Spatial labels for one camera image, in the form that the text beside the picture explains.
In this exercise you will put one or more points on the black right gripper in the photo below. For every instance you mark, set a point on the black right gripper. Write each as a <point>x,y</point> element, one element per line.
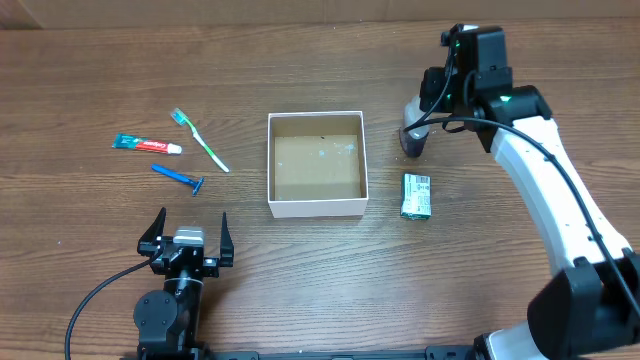
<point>430,78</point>

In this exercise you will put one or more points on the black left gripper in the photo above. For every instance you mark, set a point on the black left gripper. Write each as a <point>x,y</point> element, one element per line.
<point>212,265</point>

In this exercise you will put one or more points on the dark bottle with clear cap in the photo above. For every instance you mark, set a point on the dark bottle with clear cap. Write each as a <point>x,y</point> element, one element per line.
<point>413,141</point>

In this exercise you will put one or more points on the green white soap box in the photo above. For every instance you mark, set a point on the green white soap box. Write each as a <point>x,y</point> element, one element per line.
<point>416,197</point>

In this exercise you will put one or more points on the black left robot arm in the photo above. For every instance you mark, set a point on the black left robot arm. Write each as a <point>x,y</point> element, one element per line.
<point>167,319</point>

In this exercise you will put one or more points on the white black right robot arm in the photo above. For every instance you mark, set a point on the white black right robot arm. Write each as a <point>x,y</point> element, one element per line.
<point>591,303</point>

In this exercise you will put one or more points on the blue disposable razor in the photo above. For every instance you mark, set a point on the blue disposable razor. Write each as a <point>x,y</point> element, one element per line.
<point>194,184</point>

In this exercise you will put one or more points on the red green toothpaste tube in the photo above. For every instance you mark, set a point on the red green toothpaste tube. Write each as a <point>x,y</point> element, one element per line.
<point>125,141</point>

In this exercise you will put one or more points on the green white toothbrush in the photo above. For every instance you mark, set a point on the green white toothbrush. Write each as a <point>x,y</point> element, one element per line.
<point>183,120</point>

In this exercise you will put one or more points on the white cardboard box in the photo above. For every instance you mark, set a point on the white cardboard box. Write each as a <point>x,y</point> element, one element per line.
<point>317,164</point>

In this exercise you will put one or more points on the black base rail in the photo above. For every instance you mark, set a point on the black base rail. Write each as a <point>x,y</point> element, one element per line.
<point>340,355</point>

